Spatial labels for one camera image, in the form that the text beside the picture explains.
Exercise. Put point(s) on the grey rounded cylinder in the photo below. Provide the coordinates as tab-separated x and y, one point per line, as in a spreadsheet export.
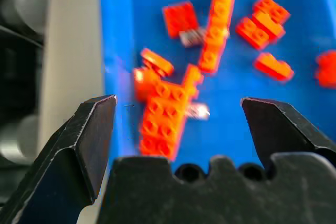
21	137
30	10

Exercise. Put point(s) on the small orange flat brick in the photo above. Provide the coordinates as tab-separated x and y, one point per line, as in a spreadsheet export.
157	61

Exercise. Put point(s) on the red studded building brick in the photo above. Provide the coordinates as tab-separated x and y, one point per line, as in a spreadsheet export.
273	7
250	33

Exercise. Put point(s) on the round orange building piece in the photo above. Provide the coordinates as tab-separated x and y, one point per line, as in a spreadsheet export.
144	82

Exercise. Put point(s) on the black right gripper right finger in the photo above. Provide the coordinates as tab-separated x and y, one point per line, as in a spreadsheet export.
283	129

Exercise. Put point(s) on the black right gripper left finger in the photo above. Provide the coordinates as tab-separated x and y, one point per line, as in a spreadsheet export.
65	161

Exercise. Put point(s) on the large orange building plate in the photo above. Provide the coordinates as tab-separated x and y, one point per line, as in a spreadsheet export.
161	119

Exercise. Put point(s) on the small red-orange building brick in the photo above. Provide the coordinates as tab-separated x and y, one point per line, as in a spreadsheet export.
274	66

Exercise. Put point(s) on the long orange building brick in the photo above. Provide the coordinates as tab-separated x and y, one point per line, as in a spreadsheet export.
216	27

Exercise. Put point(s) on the square red building plate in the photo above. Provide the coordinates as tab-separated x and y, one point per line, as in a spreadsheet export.
178	18

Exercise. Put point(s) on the orange smooth building brick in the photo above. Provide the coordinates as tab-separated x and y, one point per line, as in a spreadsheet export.
270	26

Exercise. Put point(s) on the narrow orange building brick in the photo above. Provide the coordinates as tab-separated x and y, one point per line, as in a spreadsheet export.
193	79

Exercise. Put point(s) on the blue plastic bin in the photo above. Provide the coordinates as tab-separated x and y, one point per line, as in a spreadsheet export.
236	82

